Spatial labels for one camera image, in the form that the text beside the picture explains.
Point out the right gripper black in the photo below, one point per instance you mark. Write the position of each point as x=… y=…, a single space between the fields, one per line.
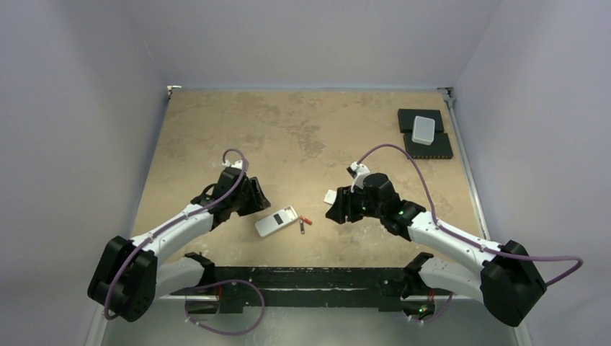
x=344 y=205

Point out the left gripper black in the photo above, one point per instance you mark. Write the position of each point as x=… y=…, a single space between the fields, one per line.
x=257 y=202

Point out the white remote control red face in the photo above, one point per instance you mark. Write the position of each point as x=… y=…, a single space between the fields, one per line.
x=276 y=221

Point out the red orange AAA battery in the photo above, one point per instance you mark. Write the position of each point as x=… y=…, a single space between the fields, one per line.
x=307 y=220

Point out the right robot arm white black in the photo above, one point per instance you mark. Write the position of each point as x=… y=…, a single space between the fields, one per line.
x=496 y=275

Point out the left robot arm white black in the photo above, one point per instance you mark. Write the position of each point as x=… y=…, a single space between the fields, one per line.
x=124 y=281

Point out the white plastic box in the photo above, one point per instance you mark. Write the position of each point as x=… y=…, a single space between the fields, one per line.
x=423 y=131

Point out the black tray front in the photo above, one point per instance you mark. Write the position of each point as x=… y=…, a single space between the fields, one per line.
x=440 y=148

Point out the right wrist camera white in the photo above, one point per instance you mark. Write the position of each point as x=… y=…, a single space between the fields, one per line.
x=358 y=173

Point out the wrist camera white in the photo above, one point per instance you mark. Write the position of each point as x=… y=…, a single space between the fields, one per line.
x=239 y=164
x=358 y=173

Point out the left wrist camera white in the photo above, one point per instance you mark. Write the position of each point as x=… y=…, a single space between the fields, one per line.
x=239 y=164

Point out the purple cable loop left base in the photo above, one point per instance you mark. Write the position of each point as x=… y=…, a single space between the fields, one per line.
x=230 y=310

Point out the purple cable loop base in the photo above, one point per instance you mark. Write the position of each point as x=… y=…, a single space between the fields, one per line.
x=230 y=310
x=430 y=310

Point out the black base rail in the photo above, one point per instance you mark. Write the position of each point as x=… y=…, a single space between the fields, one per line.
x=387 y=289

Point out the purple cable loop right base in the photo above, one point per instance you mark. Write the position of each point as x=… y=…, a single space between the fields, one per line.
x=430 y=310

